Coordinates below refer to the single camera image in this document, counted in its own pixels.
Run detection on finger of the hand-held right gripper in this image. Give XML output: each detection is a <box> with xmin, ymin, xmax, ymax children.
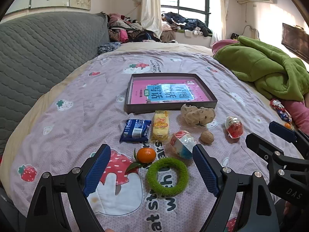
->
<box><xmin>269</xmin><ymin>121</ymin><xmax>309</xmax><ymax>160</ymax></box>
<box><xmin>245</xmin><ymin>132</ymin><xmax>296</xmax><ymax>172</ymax></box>

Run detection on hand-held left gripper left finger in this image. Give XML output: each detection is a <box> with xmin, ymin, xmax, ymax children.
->
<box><xmin>25</xmin><ymin>144</ymin><xmax>112</xmax><ymax>232</ymax></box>

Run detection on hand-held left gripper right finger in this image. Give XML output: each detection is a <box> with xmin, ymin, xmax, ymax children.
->
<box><xmin>192</xmin><ymin>144</ymin><xmax>280</xmax><ymax>232</ymax></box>

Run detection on red toy egg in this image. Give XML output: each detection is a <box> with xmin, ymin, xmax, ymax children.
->
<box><xmin>224</xmin><ymin>116</ymin><xmax>244</xmax><ymax>139</ymax></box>

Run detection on walnut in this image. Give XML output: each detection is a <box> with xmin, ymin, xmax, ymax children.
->
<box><xmin>200</xmin><ymin>130</ymin><xmax>215</xmax><ymax>145</ymax></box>

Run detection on white toy egg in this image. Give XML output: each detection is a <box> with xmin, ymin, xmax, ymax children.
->
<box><xmin>170</xmin><ymin>130</ymin><xmax>197</xmax><ymax>160</ymax></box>

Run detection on tangerine with leaves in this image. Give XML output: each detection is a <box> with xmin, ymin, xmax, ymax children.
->
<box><xmin>124</xmin><ymin>147</ymin><xmax>157</xmax><ymax>174</ymax></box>

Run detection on green fuzzy hair ring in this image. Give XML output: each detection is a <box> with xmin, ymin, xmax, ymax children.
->
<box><xmin>146</xmin><ymin>158</ymin><xmax>189</xmax><ymax>196</ymax></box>

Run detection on blue cookie packet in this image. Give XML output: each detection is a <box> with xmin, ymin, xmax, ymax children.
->
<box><xmin>119</xmin><ymin>119</ymin><xmax>152</xmax><ymax>143</ymax></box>

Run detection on beige dotted scrunchie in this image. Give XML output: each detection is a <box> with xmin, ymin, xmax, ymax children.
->
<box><xmin>181</xmin><ymin>103</ymin><xmax>216</xmax><ymax>126</ymax></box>

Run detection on yellow snack packet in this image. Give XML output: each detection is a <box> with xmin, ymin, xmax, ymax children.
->
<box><xmin>151</xmin><ymin>110</ymin><xmax>171</xmax><ymax>142</ymax></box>

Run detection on pink shallow box tray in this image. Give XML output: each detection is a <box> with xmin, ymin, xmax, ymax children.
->
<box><xmin>124</xmin><ymin>73</ymin><xmax>218</xmax><ymax>114</ymax></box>

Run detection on red candy packets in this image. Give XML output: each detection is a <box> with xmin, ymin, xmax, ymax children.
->
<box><xmin>270</xmin><ymin>99</ymin><xmax>292</xmax><ymax>124</ymax></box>

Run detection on pink quilt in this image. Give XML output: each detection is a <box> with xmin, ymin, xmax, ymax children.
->
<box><xmin>281</xmin><ymin>99</ymin><xmax>309</xmax><ymax>136</ymax></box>

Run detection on strawberry printed blanket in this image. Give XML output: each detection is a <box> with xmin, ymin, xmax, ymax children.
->
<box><xmin>6</xmin><ymin>49</ymin><xmax>297</xmax><ymax>232</ymax></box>

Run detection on green fleece blanket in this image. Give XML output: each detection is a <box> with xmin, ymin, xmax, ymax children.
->
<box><xmin>214</xmin><ymin>36</ymin><xmax>309</xmax><ymax>102</ymax></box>

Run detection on pink book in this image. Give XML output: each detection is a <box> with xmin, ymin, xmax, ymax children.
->
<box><xmin>130</xmin><ymin>78</ymin><xmax>210</xmax><ymax>104</ymax></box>

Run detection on pink pillow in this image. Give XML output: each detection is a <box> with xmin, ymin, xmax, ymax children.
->
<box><xmin>211</xmin><ymin>39</ymin><xmax>239</xmax><ymax>55</ymax></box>

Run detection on blue patterned cloth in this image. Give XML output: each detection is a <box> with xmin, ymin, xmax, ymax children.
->
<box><xmin>98</xmin><ymin>42</ymin><xmax>121</xmax><ymax>55</ymax></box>

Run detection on grey quilted headboard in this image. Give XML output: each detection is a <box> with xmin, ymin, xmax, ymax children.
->
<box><xmin>0</xmin><ymin>12</ymin><xmax>110</xmax><ymax>155</ymax></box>

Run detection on white curtain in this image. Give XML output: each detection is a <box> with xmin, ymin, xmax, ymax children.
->
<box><xmin>141</xmin><ymin>0</ymin><xmax>162</xmax><ymax>39</ymax></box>
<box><xmin>209</xmin><ymin>0</ymin><xmax>232</xmax><ymax>41</ymax></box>

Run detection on brown cloth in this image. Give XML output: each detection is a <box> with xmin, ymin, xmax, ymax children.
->
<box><xmin>161</xmin><ymin>30</ymin><xmax>177</xmax><ymax>43</ymax></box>

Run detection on dark clothes on windowsill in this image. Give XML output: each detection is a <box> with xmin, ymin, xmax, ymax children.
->
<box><xmin>162</xmin><ymin>12</ymin><xmax>213</xmax><ymax>38</ymax></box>

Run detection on pile of clothes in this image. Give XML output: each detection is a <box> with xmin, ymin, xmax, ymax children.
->
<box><xmin>107</xmin><ymin>13</ymin><xmax>162</xmax><ymax>43</ymax></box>

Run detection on wall television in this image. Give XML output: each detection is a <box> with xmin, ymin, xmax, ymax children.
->
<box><xmin>281</xmin><ymin>23</ymin><xmax>309</xmax><ymax>62</ymax></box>

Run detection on white cable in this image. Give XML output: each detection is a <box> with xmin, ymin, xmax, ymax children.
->
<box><xmin>243</xmin><ymin>25</ymin><xmax>260</xmax><ymax>40</ymax></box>

